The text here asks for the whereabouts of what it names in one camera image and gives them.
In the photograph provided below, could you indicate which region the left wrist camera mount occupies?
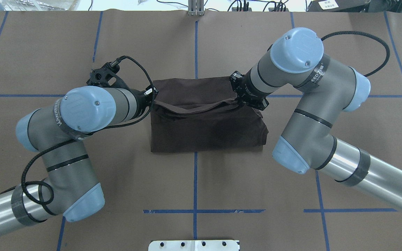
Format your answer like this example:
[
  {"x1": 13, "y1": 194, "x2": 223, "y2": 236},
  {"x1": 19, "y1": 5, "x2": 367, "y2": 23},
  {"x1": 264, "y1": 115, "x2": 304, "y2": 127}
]
[{"x1": 86, "y1": 62, "x2": 129, "y2": 90}]

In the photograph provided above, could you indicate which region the dark brown t-shirt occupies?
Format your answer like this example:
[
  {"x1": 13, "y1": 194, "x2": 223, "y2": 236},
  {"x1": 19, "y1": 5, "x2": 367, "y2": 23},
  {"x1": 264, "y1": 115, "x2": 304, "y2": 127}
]
[{"x1": 150, "y1": 76, "x2": 268, "y2": 153}]

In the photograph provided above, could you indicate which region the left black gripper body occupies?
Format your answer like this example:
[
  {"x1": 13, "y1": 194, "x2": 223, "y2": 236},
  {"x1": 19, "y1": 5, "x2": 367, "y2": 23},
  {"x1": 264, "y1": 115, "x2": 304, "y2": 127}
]
[{"x1": 133, "y1": 89, "x2": 151, "y2": 117}]

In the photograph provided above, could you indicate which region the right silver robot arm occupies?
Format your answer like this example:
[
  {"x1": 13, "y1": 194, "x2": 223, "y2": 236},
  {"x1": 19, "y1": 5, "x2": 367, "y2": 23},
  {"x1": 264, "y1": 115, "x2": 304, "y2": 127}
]
[{"x1": 229, "y1": 27, "x2": 402, "y2": 212}]

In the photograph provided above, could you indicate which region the aluminium frame post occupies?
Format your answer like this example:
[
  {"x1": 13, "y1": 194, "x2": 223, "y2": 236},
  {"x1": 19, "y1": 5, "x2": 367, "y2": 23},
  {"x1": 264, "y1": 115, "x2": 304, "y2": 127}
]
[{"x1": 188, "y1": 0, "x2": 206, "y2": 16}]

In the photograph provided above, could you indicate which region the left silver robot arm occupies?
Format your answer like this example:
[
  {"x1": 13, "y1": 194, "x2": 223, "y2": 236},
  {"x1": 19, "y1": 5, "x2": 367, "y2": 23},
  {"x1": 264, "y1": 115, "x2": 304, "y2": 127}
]
[{"x1": 0, "y1": 86, "x2": 157, "y2": 236}]

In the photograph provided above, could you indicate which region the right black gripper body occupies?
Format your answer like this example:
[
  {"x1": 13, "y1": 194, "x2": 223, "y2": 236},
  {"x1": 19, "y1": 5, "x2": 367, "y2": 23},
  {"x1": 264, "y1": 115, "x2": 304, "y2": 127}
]
[{"x1": 234, "y1": 75, "x2": 269, "y2": 111}]

